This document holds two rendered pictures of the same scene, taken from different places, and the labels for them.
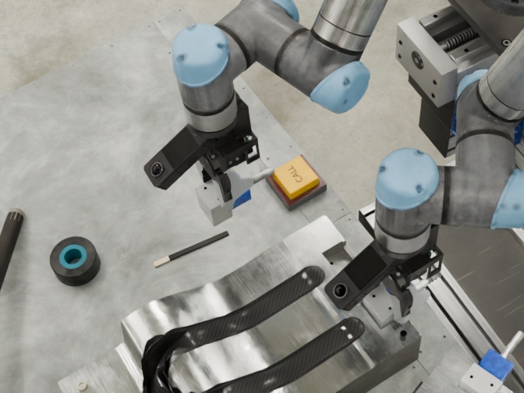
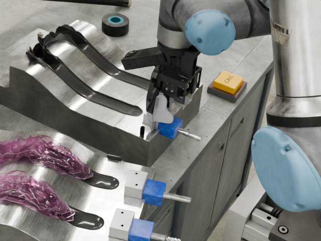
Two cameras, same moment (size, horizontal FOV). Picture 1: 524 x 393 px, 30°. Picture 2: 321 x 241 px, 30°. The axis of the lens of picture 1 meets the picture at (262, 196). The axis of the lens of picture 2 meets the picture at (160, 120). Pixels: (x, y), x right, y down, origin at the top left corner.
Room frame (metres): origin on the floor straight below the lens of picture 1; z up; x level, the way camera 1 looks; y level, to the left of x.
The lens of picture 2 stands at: (0.00, -0.96, 1.73)
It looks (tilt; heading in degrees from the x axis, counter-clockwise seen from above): 39 degrees down; 51
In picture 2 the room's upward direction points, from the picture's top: 6 degrees clockwise
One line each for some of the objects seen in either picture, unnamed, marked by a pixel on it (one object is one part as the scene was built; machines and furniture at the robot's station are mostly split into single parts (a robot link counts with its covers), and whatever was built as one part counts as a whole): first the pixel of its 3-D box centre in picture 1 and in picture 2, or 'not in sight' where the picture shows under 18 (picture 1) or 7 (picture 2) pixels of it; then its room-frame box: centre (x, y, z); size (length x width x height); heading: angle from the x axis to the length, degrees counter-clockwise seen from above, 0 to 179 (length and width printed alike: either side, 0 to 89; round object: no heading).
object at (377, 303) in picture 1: (406, 294); (174, 128); (0.66, -0.20, 0.89); 0.13 x 0.05 x 0.05; 116
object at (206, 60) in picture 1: (204, 67); not in sight; (0.86, 0.05, 1.25); 0.09 x 0.08 x 0.11; 130
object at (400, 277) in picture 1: (404, 250); (176, 67); (0.65, -0.19, 1.04); 0.09 x 0.08 x 0.12; 115
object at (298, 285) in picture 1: (247, 348); (90, 67); (0.60, 0.05, 0.92); 0.35 x 0.16 x 0.09; 116
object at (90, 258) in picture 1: (75, 260); (115, 25); (0.84, 0.33, 0.82); 0.08 x 0.08 x 0.04
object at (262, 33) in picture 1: (263, 32); not in sight; (0.91, -0.03, 1.25); 0.11 x 0.11 x 0.08; 40
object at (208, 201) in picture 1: (238, 188); not in sight; (0.87, 0.04, 0.93); 0.13 x 0.05 x 0.05; 115
